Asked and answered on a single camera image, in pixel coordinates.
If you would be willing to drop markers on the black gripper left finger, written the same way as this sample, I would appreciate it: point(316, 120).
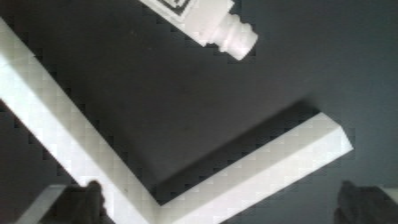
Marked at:
point(79, 208)

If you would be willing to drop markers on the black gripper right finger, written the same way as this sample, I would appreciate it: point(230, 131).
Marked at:
point(367, 205)

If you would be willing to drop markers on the white table leg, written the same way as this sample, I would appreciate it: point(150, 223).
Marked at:
point(202, 17)

